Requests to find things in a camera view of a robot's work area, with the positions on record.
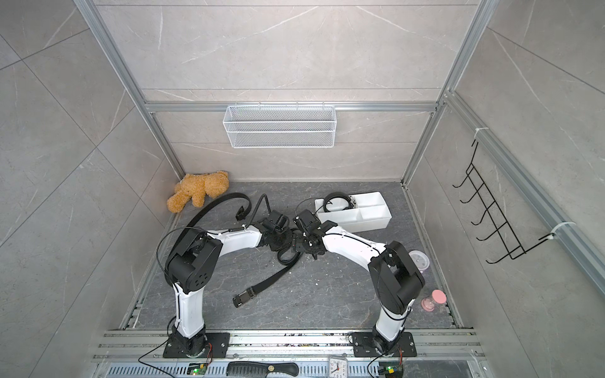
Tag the black comb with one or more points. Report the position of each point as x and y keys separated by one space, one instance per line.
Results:
x=261 y=369

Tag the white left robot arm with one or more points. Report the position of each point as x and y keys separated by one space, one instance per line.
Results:
x=193 y=260

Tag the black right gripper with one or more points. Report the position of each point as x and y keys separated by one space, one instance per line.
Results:
x=298 y=244

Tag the right green circuit board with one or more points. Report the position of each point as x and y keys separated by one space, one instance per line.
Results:
x=389 y=370

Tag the black wire hook rack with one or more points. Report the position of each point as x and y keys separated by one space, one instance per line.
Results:
x=494 y=215

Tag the brown teddy bear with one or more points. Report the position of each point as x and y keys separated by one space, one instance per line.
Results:
x=195 y=188

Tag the left green circuit board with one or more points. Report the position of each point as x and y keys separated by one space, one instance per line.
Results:
x=197 y=369

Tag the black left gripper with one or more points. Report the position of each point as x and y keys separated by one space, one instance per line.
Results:
x=289 y=234

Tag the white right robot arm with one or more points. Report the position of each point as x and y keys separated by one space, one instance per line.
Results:
x=396 y=279

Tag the black belt with silver buckle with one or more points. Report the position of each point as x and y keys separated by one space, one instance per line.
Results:
x=337 y=201

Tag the green circuit board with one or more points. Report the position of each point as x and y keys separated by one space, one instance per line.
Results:
x=197 y=369
x=389 y=370

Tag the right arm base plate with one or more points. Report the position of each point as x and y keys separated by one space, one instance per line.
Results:
x=371 y=345

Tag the small white clock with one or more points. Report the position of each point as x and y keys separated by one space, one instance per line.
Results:
x=338 y=367

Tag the white compartment storage tray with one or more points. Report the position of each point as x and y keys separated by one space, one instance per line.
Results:
x=371 y=213

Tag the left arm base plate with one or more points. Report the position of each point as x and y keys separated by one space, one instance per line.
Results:
x=213 y=344

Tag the white wire mesh basket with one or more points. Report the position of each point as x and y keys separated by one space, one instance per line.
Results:
x=280 y=126

